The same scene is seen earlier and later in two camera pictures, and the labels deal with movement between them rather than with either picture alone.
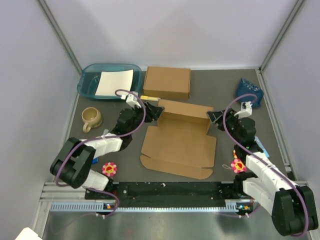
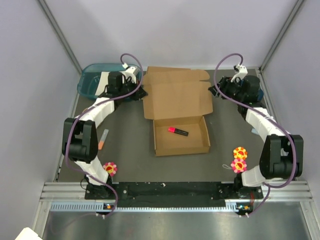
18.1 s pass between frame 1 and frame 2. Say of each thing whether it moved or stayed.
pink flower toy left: stayed
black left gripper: moved
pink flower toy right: stayed
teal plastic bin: stayed
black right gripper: moved
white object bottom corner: stayed
